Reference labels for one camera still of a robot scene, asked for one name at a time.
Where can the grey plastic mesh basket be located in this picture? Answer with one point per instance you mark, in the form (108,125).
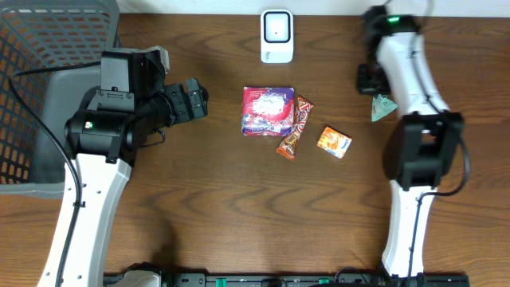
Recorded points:
(49,55)

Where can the red purple snack packet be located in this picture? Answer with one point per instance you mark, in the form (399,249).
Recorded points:
(267,111)

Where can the white barcode scanner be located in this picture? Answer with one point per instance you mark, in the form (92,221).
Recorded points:
(277,36)

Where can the red orange candy bar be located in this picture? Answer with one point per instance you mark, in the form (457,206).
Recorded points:
(288,146)

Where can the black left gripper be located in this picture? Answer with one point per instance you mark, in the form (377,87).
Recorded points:
(195,100)

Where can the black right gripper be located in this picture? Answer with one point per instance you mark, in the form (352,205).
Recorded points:
(362,88)

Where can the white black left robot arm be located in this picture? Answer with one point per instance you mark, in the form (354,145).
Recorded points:
(101,142)

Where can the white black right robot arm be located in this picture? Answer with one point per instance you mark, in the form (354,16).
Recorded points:
(421,149)

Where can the small orange snack box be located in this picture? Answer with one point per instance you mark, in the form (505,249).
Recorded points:
(334,142)

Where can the black mounting rail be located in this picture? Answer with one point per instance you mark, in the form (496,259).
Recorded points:
(146,274)

